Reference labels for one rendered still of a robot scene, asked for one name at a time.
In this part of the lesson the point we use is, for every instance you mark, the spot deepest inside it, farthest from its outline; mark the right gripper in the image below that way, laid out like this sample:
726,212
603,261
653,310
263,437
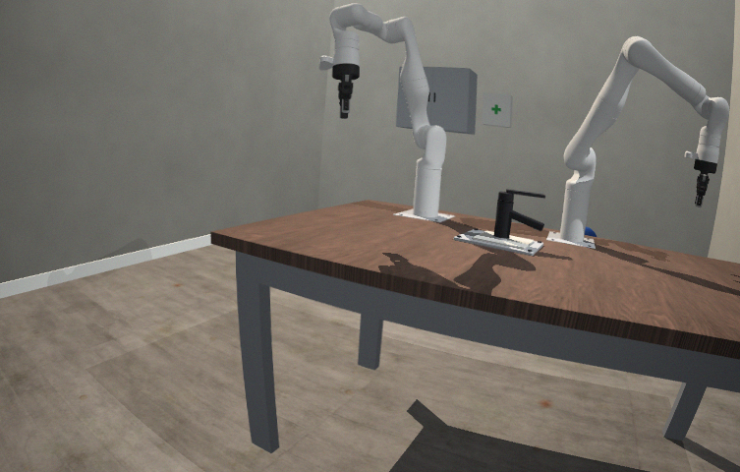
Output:
347,71

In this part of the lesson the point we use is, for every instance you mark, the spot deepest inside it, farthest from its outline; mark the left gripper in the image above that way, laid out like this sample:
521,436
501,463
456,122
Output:
705,167

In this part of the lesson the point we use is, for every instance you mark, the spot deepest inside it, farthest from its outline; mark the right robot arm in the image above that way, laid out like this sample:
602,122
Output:
414,82

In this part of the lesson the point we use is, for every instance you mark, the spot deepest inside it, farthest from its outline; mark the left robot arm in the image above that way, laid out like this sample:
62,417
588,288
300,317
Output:
580,157

